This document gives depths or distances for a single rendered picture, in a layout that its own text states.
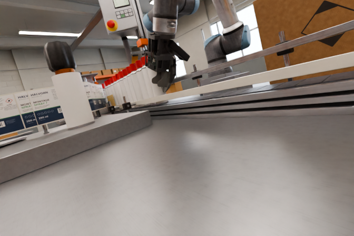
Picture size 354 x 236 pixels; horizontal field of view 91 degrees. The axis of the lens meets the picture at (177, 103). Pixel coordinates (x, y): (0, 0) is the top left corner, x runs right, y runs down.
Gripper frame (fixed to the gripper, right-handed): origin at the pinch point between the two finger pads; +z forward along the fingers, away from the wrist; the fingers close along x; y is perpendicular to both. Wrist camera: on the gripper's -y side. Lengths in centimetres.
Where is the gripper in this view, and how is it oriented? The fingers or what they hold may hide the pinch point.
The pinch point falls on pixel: (165, 88)
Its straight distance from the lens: 66.8
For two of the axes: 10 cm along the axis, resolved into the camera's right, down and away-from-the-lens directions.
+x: 6.6, 4.0, -6.4
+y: -7.5, 2.5, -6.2
